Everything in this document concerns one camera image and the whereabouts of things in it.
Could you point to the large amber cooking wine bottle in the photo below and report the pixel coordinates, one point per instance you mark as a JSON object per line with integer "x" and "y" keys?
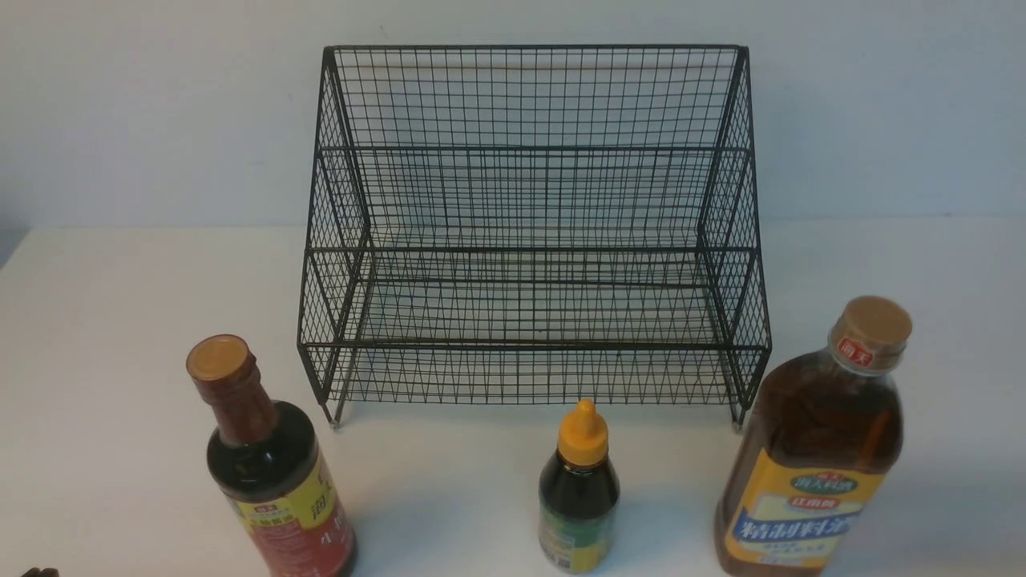
{"x": 824, "y": 430}

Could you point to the small yellow-capped sauce bottle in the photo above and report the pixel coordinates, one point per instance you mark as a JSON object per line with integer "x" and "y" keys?
{"x": 579, "y": 492}

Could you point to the dark soy sauce bottle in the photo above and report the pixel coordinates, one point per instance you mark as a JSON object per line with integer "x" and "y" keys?
{"x": 266, "y": 459}

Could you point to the dark brown object at corner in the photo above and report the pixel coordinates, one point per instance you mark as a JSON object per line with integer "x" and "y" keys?
{"x": 41, "y": 572}

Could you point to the black wire mesh shelf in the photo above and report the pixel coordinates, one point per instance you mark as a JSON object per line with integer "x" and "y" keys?
{"x": 532, "y": 224}

